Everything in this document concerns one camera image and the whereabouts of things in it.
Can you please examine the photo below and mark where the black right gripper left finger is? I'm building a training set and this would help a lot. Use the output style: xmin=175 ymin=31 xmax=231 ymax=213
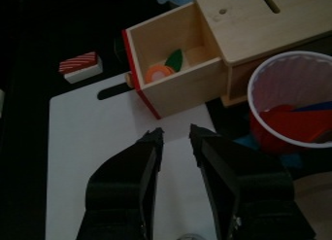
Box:
xmin=75 ymin=126 xmax=167 ymax=240

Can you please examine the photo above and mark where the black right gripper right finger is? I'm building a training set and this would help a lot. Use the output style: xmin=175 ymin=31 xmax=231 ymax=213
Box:
xmin=188 ymin=122 xmax=318 ymax=240

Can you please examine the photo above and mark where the wooden drawer with red front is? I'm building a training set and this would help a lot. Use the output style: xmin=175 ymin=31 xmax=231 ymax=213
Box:
xmin=120 ymin=2 xmax=231 ymax=120

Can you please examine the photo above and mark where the teal flat toy piece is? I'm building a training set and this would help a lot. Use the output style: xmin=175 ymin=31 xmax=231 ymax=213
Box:
xmin=232 ymin=133 xmax=304 ymax=167

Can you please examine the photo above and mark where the white cutting board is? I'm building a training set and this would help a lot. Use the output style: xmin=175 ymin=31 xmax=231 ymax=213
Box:
xmin=44 ymin=72 xmax=219 ymax=240

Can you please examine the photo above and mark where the red toy piece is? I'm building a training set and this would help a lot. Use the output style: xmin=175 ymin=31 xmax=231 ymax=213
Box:
xmin=259 ymin=104 xmax=332 ymax=144

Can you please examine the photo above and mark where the blue toy piece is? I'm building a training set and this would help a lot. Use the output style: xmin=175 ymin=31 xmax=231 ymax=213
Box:
xmin=294 ymin=101 xmax=332 ymax=113

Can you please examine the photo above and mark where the red cup with white inside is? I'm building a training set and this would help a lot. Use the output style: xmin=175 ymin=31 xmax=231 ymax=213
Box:
xmin=247 ymin=50 xmax=332 ymax=154

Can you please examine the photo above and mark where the red striped toy sushi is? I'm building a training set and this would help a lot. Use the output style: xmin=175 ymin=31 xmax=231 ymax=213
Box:
xmin=58 ymin=51 xmax=104 ymax=85

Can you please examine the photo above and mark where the green toy leaf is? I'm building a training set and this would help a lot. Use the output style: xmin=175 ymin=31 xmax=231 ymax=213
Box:
xmin=166 ymin=49 xmax=186 ymax=73

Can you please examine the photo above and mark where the light wooden box with slot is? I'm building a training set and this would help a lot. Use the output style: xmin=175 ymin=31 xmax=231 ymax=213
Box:
xmin=192 ymin=0 xmax=332 ymax=107

